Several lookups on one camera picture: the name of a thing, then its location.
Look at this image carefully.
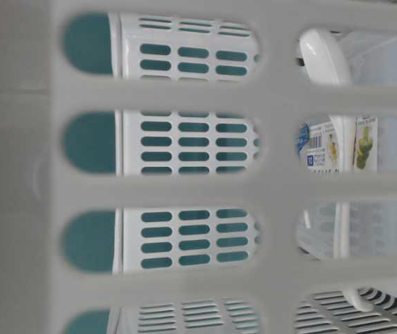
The white plastic shopping basket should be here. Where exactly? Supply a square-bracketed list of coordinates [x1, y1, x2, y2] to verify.
[0, 1, 397, 333]

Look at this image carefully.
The printed paper product label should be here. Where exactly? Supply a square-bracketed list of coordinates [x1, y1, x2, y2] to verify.
[297, 117, 378, 173]

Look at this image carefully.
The clear plastic storage container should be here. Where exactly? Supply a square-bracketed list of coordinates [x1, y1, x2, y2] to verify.
[297, 31, 397, 260]

